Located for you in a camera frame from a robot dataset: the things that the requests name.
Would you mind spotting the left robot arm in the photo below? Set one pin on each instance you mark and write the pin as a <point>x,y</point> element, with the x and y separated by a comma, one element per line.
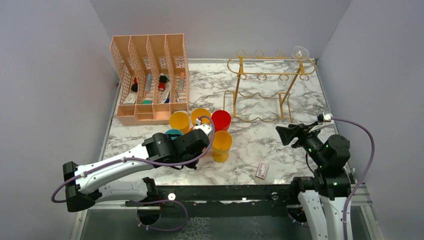
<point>86,185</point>

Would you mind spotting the small red white card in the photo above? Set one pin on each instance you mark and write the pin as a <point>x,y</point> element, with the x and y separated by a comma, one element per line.
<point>261,171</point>

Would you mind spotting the gold wire glass rack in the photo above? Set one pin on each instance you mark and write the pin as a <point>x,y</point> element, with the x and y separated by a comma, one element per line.
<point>256,95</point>

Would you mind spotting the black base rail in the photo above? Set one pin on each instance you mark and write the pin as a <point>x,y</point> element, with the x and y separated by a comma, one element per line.
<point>217,201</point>

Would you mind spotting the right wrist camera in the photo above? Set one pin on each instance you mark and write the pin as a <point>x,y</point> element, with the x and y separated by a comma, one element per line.
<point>324,120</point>

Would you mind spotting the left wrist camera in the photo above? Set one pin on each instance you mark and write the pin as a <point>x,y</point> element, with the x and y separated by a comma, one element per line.
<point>206,128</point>

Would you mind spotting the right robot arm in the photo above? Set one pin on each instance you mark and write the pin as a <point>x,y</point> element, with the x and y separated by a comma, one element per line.
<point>323,197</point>

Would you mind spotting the peach plastic file organizer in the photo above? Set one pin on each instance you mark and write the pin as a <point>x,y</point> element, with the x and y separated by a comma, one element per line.
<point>140,60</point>

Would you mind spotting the red black marker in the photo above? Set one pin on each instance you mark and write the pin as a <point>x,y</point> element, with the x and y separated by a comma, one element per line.
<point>162,83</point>

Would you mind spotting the red wine glass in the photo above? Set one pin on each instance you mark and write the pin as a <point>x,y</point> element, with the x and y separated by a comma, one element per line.
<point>222,120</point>

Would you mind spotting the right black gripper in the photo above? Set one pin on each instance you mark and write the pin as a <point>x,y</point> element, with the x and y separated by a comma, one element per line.
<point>301,131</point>

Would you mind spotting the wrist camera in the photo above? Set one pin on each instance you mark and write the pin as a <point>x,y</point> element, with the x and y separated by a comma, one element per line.
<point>324,120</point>
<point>206,128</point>

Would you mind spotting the blue wine glass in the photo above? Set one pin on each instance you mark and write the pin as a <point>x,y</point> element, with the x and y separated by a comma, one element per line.
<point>174,132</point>

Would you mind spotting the yellow wine glass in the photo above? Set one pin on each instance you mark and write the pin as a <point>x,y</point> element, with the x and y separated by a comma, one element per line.
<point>198,112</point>
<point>221,146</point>
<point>180,121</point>

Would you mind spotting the clear wine glass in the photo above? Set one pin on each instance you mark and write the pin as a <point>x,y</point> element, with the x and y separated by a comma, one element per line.
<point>298,53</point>

